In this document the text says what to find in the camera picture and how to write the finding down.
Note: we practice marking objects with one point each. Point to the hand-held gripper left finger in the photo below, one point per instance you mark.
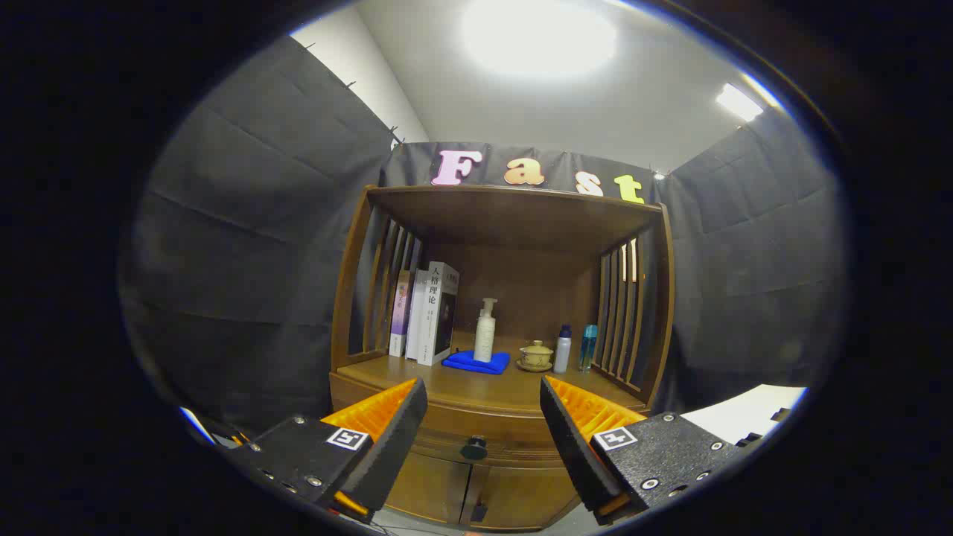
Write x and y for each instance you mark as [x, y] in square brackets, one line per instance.
[394, 447]

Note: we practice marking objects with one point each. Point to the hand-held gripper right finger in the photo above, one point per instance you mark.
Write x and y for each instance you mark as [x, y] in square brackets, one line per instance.
[573, 454]

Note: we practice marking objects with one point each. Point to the black drawer knob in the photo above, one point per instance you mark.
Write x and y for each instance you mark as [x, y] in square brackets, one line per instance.
[473, 447]

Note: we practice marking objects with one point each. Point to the wooden cabinet door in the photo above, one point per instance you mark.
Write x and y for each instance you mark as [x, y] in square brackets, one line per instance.
[428, 487]
[521, 499]

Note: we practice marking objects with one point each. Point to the wooden countertop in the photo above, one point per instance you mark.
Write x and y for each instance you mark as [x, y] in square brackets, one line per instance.
[506, 387]

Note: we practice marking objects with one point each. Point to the white drawer unit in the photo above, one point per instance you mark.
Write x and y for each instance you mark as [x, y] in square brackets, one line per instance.
[744, 413]

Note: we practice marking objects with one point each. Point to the wooden cabinet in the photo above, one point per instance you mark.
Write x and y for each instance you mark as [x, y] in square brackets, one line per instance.
[521, 216]

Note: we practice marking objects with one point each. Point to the yellow saucer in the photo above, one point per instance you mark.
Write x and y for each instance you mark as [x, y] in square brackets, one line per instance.
[532, 368]

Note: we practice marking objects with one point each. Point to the white bottle with blue cap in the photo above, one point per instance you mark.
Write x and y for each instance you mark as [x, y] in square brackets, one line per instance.
[562, 353]

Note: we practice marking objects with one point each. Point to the yellow lidded teacup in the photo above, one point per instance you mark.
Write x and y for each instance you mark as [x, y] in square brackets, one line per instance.
[536, 353]

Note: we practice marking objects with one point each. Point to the clear blue bottle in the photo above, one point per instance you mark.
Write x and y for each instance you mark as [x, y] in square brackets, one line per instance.
[587, 346]

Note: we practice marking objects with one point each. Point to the blue folded cloth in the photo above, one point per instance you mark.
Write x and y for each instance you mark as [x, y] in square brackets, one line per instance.
[465, 362]

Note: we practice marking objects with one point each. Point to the thin white book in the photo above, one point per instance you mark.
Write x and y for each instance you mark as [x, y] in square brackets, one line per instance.
[415, 320]

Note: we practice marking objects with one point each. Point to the purple book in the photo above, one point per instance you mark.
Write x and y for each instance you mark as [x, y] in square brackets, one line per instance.
[400, 313]

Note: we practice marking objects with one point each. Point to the white book with dark portrait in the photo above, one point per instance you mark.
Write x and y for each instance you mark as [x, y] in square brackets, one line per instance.
[435, 313]

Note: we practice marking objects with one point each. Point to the white pump bottle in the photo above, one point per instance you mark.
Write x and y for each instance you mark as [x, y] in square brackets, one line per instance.
[485, 335]

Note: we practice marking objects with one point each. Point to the rectangular ceiling lamp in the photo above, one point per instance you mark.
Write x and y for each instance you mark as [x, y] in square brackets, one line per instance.
[738, 103]

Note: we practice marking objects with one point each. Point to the round ceiling lamp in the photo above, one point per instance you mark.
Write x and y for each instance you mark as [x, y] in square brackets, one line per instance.
[536, 37]

